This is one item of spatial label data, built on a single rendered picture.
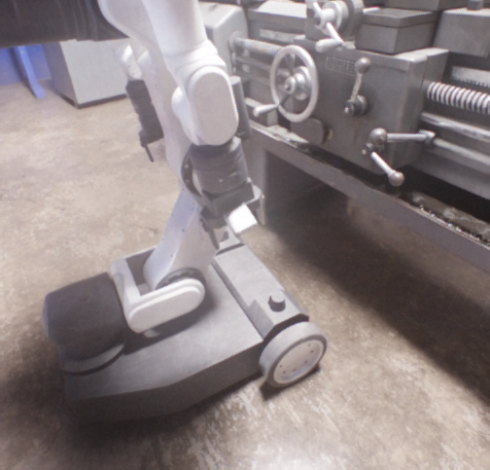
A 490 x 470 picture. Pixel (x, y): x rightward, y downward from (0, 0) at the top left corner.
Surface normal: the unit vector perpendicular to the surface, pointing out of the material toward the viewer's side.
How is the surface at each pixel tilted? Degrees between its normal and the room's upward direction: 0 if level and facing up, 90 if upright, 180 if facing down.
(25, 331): 0
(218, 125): 90
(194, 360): 0
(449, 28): 90
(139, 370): 0
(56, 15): 113
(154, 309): 90
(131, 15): 90
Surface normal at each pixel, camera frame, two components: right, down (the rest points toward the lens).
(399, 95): -0.83, 0.35
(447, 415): -0.03, -0.80
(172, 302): 0.47, 0.51
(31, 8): 0.44, 0.79
